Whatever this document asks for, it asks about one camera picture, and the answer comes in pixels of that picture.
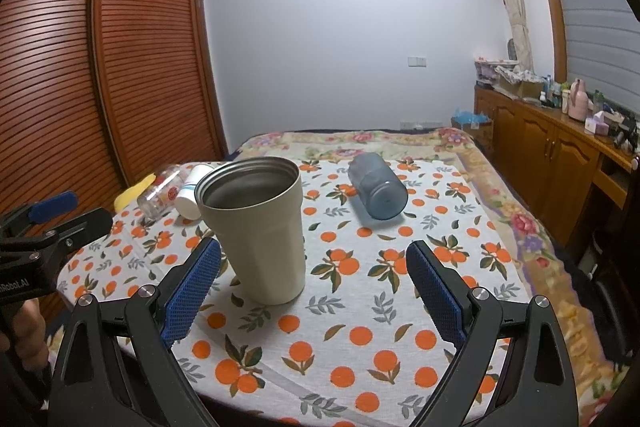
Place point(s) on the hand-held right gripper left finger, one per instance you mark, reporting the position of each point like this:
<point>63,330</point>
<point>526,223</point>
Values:
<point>192,292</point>

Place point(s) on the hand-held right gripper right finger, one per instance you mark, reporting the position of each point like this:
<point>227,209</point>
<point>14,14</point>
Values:
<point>435,289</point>

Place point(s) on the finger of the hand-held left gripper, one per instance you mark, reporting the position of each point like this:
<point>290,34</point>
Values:
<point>52,204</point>
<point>82,224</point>

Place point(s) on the blue transparent cup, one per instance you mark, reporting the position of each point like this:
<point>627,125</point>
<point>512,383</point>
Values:
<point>375,187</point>

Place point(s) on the cream steel-lined cup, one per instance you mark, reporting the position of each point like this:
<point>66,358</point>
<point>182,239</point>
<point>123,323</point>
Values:
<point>265,247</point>

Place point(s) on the person's left hand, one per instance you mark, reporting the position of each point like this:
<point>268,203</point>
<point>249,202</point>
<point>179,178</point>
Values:
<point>29,327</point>

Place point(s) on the yellow cloth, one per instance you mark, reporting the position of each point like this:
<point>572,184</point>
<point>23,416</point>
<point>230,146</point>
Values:
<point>131,193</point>

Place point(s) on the clear glass bottle red print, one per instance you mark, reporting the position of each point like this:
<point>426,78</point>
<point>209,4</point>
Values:
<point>159,197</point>

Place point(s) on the orange fruit print tablecloth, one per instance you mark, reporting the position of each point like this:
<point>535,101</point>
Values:
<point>350,307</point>

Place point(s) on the white bottle blue band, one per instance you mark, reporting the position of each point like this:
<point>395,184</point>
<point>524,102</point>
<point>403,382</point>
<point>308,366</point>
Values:
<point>189,201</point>

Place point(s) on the floral blanket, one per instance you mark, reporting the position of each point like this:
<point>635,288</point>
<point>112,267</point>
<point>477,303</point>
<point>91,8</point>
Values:
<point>500,207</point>

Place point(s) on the wooden louvred wardrobe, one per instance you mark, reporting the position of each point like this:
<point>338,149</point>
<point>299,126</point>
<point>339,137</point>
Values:
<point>125,57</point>

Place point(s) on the blue plastic bags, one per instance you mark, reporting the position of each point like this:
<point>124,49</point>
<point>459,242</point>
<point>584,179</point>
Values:
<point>470,116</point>

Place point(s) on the wooden sideboard cabinet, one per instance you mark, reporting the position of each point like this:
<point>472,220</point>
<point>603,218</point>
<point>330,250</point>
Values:
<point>540,142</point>

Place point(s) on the open cardboard box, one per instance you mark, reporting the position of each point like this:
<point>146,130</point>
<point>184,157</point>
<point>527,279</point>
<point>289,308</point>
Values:
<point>525,89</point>

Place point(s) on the floral cloth bundle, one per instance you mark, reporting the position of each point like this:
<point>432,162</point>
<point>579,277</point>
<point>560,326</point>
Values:
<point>492,69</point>

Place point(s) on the group of small bottles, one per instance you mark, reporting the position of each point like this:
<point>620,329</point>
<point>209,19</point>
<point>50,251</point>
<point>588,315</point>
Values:
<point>554,93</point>

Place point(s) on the purple tissue box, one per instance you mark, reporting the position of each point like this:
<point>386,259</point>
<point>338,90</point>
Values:
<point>596,126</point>

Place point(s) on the pink thermos jug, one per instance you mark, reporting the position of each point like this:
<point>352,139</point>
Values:
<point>578,102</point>

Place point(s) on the black device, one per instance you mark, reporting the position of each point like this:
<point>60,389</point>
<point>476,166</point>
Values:
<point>626,132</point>

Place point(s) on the grey window blinds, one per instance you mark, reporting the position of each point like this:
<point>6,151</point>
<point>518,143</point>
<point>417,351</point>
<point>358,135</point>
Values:
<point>590,32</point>

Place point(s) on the wall socket strip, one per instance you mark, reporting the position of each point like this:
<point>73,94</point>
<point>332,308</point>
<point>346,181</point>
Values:
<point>421,125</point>

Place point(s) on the white wall switch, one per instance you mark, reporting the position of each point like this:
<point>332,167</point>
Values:
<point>416,61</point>

